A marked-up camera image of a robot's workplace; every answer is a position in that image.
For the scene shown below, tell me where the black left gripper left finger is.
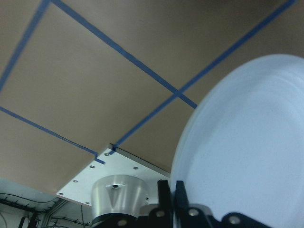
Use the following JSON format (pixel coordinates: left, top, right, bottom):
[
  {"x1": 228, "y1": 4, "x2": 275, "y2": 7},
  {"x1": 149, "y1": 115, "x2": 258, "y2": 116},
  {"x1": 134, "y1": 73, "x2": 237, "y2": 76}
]
[{"x1": 137, "y1": 180, "x2": 173, "y2": 228}]

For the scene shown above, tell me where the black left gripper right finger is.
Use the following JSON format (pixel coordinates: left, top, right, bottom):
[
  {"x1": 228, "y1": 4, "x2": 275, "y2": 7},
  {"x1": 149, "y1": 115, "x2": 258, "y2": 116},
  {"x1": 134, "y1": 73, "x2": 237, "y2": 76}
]
[{"x1": 175, "y1": 180, "x2": 268, "y2": 228}]

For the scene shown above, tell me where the blue plate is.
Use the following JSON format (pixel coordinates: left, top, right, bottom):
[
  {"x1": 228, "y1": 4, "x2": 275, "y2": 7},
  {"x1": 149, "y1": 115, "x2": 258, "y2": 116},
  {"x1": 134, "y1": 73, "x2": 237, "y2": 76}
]
[{"x1": 170, "y1": 54, "x2": 304, "y2": 228}]

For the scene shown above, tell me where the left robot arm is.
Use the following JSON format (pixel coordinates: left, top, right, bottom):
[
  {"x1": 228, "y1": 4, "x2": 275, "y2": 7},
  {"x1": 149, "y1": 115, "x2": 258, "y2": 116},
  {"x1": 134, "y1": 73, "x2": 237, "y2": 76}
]
[{"x1": 92, "y1": 175, "x2": 266, "y2": 228}]

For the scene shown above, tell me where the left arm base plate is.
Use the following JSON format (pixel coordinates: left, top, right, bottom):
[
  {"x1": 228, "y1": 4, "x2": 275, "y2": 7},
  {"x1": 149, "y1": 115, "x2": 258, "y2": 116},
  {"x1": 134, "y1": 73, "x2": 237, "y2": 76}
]
[{"x1": 55, "y1": 143, "x2": 171, "y2": 209}]

